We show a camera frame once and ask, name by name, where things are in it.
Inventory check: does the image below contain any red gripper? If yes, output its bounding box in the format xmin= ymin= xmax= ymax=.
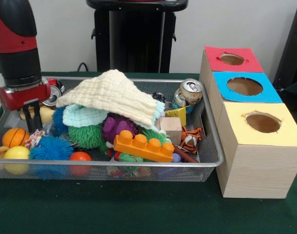
xmin=0 ymin=77 xmax=52 ymax=134

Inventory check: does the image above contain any mint knitted cloth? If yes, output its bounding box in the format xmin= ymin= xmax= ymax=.
xmin=62 ymin=101 xmax=166 ymax=134

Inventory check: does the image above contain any cream knitted cloth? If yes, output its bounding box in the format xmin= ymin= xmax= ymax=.
xmin=56 ymin=69 xmax=159 ymax=128

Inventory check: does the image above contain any silver mesh bin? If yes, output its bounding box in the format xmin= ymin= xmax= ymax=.
xmin=0 ymin=75 xmax=224 ymax=183

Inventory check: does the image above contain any wooden box with three holes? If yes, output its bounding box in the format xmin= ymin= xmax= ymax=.
xmin=198 ymin=46 xmax=297 ymax=199

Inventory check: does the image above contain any orange toy basketball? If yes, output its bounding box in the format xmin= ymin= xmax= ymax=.
xmin=1 ymin=128 xmax=31 ymax=149

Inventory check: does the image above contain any crushed red drink can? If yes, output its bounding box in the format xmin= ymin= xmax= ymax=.
xmin=42 ymin=78 xmax=65 ymax=107

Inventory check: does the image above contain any blue spiky rubber ball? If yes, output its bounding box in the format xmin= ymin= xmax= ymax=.
xmin=29 ymin=136 xmax=75 ymax=161

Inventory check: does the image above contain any green spiky rubber ball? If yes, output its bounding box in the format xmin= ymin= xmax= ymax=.
xmin=67 ymin=124 xmax=104 ymax=149

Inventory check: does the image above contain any purple spiky rubber toy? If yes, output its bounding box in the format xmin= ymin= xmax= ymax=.
xmin=101 ymin=114 xmax=139 ymax=143

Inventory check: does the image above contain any orange toy building block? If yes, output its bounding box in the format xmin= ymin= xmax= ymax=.
xmin=113 ymin=129 xmax=175 ymax=163

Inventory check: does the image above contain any dark green table cloth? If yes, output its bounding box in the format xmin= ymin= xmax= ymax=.
xmin=0 ymin=71 xmax=297 ymax=234

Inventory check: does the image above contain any tiger striped plush toy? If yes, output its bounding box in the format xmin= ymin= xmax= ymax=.
xmin=180 ymin=126 xmax=203 ymax=155

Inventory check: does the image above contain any black upright panel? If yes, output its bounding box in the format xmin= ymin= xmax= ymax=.
xmin=272 ymin=3 xmax=297 ymax=91

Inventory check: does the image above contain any black cable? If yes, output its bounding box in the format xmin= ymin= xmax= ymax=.
xmin=77 ymin=62 xmax=91 ymax=73

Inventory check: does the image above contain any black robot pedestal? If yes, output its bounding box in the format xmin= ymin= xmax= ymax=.
xmin=86 ymin=0 xmax=189 ymax=74

